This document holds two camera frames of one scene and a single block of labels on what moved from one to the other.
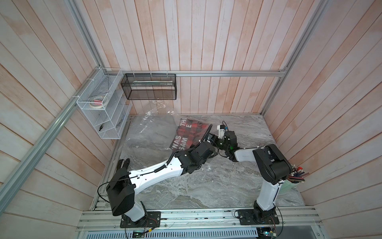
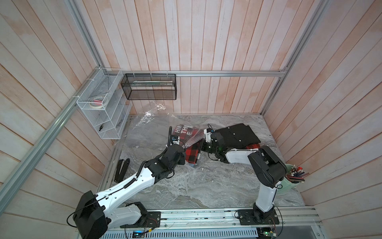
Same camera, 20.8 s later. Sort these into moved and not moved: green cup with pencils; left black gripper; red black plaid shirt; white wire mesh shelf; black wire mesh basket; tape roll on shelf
Moved: red black plaid shirt; left black gripper
Not moved: white wire mesh shelf; green cup with pencils; black wire mesh basket; tape roll on shelf
